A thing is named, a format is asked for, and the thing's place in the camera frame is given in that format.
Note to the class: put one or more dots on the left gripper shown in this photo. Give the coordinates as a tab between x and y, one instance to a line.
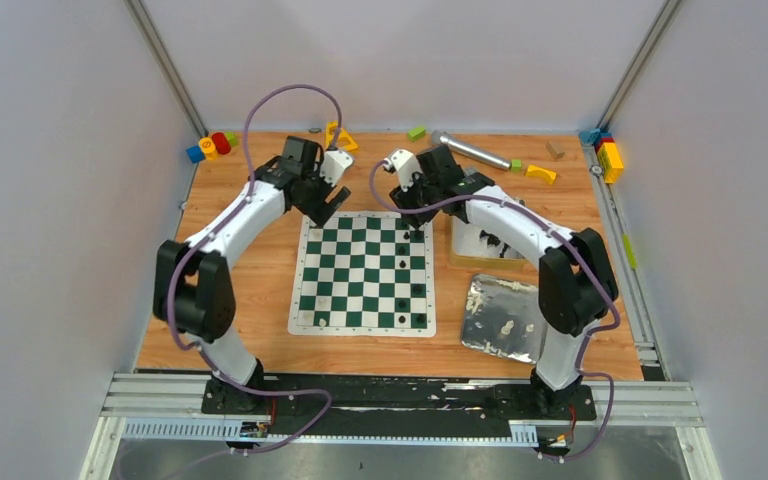
317	196

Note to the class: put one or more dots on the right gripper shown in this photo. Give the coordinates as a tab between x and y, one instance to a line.
405	199

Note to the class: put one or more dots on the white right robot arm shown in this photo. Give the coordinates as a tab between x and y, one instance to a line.
577	288

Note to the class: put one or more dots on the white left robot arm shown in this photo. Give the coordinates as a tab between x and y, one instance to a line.
193	290

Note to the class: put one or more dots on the metal tin with black pieces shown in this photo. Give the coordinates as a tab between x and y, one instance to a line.
472	247

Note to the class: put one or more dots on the green white chess mat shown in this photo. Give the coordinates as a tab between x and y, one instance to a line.
354	277

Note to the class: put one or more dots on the silver microphone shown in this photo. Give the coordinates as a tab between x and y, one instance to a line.
469	150

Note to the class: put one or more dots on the yellow arch block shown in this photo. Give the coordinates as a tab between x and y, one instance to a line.
548	176

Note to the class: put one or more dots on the colourful cylinder block row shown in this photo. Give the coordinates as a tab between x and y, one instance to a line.
212	147

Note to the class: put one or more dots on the tan wooden block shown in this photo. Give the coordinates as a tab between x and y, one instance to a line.
555	150

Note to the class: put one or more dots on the metal tin lid tray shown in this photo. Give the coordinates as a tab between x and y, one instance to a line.
502	318

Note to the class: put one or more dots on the yellow red blue brick tower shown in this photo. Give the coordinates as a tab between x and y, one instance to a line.
609	157

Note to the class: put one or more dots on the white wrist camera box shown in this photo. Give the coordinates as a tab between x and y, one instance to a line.
405	165

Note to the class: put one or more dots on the green block near wall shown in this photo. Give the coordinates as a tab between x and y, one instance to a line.
416	133

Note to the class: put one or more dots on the yellow triangular frame block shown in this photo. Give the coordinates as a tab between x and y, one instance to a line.
337	137

